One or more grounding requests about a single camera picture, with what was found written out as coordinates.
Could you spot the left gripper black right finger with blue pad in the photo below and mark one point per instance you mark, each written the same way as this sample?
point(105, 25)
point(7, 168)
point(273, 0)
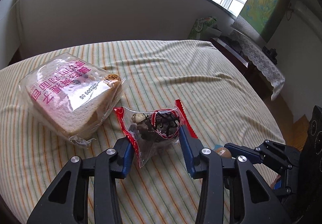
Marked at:
point(237, 175)

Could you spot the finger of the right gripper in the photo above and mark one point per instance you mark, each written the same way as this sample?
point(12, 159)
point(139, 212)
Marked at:
point(252, 155)

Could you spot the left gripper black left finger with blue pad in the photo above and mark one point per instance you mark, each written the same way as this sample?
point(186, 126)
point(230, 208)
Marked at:
point(66, 198)

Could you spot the brown braised egg pack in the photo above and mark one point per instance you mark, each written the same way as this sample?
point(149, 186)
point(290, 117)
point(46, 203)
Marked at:
point(223, 152)

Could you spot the red clear bag of nuts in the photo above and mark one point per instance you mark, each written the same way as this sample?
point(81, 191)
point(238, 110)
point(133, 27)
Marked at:
point(151, 131)

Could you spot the lace cloth covered cabinet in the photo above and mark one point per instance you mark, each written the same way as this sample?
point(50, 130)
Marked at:
point(267, 68)

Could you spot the bagged sliced bread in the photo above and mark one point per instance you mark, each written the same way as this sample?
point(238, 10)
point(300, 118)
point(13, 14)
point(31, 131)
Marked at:
point(71, 96)

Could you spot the dark object on cabinet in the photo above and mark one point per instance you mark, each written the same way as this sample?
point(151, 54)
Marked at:
point(271, 54)

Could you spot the dark wooden side table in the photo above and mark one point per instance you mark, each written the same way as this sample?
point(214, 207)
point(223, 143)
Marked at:
point(239, 62)

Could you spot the green patterned bag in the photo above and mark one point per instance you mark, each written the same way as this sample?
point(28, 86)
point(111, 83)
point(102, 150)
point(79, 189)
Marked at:
point(204, 29)

